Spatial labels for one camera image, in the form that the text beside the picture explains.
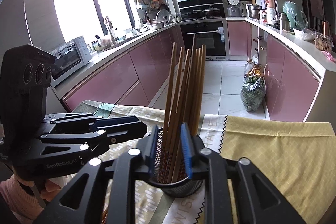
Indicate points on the green appliance in plastic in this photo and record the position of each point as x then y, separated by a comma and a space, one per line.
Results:
294, 15

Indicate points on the bunch of wooden chopsticks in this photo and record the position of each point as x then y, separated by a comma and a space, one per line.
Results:
181, 87

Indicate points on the person's left hand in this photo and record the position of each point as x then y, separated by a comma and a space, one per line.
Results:
53, 188

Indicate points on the steel thermos flask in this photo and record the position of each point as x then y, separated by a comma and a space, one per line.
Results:
283, 21

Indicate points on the white toaster oven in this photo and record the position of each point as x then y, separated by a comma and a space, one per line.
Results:
71, 56

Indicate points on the black range hood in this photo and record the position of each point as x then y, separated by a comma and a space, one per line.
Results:
200, 3

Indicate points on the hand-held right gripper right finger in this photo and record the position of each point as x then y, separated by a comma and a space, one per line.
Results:
186, 150

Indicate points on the pink kitchen cabinets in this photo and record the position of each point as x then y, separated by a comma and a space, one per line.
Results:
110, 79

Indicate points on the plastic oil bottle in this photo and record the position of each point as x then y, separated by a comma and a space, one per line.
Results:
250, 67

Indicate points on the beige patterned tablecloth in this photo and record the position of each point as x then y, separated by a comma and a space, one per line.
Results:
147, 113

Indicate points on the clear plastic food container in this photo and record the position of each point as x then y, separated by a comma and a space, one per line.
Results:
323, 43

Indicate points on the steel stock pot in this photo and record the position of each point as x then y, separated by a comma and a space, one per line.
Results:
253, 11

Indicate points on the kitchen window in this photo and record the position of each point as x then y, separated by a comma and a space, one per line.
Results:
86, 3

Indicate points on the black built-in oven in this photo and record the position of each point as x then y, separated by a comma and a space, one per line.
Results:
204, 37

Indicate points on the kitchen faucet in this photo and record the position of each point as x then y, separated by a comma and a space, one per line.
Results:
110, 29

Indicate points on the black wok with lid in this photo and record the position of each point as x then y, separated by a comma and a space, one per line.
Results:
212, 11

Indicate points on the person's left forearm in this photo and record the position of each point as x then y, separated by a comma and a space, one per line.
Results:
13, 195

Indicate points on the white rice cooker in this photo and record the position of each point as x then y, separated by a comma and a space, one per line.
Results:
234, 5

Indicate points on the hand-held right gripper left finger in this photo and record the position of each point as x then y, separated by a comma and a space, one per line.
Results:
153, 145

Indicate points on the steel pot lid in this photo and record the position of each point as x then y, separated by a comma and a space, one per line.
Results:
163, 16

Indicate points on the bag of green vegetables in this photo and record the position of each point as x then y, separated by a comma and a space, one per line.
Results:
253, 94

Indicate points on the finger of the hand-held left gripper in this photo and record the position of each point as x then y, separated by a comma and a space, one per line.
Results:
118, 120
126, 132

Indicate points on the yellow cloth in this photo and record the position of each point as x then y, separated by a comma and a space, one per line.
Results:
283, 150

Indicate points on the black mesh utensil holder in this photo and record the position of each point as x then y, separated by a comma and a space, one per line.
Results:
181, 184

